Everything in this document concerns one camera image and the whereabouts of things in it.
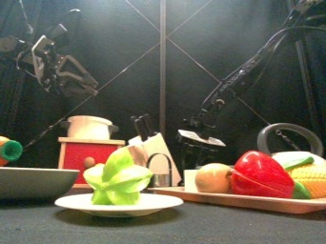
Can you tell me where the green toy starfruit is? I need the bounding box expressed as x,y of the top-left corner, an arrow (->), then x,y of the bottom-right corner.
82,146 -> 154,206

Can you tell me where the white ridged toy block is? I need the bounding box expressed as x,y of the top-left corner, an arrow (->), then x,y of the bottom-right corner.
182,169 -> 202,193

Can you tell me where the white toy knife block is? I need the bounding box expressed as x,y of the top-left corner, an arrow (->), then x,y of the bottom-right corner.
126,132 -> 183,187

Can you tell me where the white toy cooking pot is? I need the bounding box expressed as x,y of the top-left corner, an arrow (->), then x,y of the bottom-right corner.
59,114 -> 122,141

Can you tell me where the red toy bell pepper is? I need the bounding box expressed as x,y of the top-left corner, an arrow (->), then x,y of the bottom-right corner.
231,150 -> 297,200

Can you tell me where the white round plate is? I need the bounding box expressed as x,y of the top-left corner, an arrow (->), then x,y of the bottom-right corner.
54,192 -> 184,218

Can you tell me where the pink serving tray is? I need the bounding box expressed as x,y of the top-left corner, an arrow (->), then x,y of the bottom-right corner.
146,185 -> 326,214

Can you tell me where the red wooden toy box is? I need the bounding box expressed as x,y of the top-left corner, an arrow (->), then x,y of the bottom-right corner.
56,136 -> 127,189

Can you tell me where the yellow toy corn green husk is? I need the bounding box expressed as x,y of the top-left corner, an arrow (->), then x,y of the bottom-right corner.
282,155 -> 326,200

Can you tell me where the grey bowl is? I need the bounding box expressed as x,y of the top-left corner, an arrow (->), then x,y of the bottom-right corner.
0,167 -> 82,201

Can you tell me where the white slotted camera mount plate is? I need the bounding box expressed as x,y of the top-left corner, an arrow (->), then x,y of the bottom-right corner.
176,129 -> 227,148

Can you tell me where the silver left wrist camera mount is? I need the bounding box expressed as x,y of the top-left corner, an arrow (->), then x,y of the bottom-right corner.
31,34 -> 58,84

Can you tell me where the small metal cup with handle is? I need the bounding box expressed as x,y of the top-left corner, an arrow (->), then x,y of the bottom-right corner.
146,152 -> 174,189

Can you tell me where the thin diagonal brace wire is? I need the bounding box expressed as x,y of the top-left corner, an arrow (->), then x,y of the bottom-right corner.
24,0 -> 214,151
124,0 -> 273,127

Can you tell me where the black handled toy knife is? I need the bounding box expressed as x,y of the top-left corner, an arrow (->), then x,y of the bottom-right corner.
143,112 -> 160,136
130,115 -> 144,143
138,115 -> 151,141

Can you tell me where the vertical metal frame pole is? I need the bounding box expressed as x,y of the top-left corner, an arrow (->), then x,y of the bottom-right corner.
159,0 -> 168,134

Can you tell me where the white toy kettle grey handle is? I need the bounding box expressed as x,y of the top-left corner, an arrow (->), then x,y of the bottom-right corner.
257,122 -> 326,170

